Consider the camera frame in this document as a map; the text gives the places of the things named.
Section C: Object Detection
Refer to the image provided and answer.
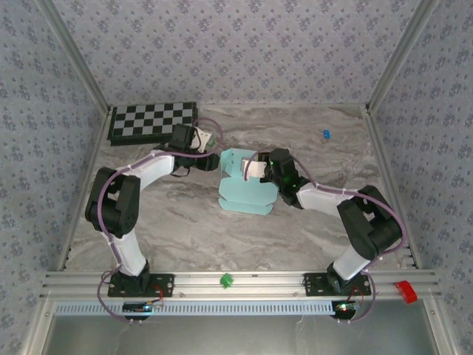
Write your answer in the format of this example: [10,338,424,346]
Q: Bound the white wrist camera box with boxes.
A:
[242,157,269,183]
[191,126,214,153]

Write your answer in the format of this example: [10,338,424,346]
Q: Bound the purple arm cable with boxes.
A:
[95,118,225,325]
[242,149,408,326]

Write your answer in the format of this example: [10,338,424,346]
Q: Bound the aluminium mounting rail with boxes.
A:
[38,269,443,300]

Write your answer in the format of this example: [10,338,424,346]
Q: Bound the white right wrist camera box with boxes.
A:
[242,157,269,183]

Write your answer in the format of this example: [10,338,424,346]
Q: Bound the slotted grey cable duct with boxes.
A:
[54,300,338,317]

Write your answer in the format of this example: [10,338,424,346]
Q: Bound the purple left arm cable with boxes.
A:
[95,118,225,325]

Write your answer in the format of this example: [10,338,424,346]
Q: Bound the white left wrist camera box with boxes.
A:
[191,126,214,153]

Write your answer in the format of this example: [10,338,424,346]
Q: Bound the black and white chessboard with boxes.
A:
[106,101,199,147]

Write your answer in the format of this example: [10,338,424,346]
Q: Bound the red plastic object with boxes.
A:
[394,280,419,305]

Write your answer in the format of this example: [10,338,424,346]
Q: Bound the grey metal panel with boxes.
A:
[46,314,443,355]

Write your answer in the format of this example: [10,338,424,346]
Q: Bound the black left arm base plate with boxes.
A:
[107,272,176,298]

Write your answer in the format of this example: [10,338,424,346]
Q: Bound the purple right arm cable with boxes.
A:
[242,149,408,326]

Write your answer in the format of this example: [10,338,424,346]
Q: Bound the aluminium frame post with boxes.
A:
[364,0,441,114]
[36,0,112,114]

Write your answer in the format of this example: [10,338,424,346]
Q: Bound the teal paper box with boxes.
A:
[217,147,279,217]

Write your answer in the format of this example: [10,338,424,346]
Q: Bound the aluminium side rail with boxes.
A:
[55,106,112,273]
[361,106,423,270]

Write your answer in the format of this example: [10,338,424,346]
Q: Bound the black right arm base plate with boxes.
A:
[303,272,372,298]

